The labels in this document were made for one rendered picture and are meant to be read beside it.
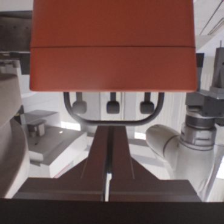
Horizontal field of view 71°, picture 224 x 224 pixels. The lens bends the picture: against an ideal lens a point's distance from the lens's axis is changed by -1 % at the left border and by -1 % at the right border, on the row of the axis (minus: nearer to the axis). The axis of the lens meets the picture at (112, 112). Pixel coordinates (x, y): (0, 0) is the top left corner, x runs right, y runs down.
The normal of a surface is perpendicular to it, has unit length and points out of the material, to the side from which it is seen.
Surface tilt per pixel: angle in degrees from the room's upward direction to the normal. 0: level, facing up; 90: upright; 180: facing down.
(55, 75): 97
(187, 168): 91
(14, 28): 90
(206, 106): 90
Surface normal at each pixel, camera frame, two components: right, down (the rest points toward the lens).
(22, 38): 0.36, 0.25
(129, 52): -0.02, 0.15
